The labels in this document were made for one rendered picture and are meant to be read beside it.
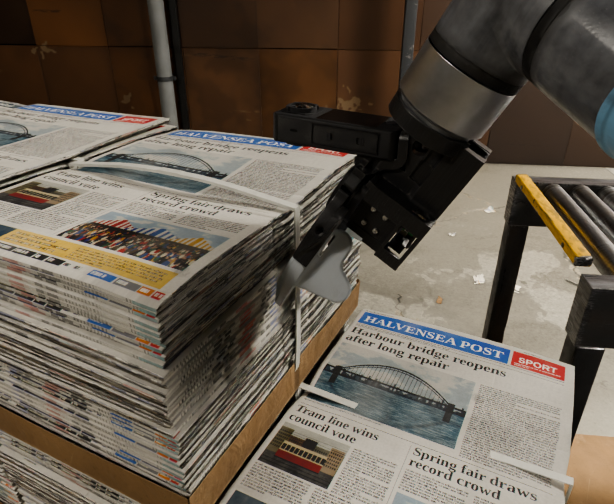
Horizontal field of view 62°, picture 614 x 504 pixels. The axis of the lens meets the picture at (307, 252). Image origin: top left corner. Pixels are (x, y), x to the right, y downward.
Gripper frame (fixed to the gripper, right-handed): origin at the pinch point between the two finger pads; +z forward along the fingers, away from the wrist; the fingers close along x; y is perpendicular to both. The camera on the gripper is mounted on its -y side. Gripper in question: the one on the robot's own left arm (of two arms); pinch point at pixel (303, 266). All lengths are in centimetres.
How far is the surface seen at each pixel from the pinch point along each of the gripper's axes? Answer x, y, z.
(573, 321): 47, 39, 10
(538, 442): 3.7, 29.8, 1.9
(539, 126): 371, 40, 59
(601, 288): 45, 37, 1
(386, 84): 332, -67, 87
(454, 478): -4.6, 23.9, 5.0
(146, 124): 13.0, -30.7, 8.2
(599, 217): 79, 38, 2
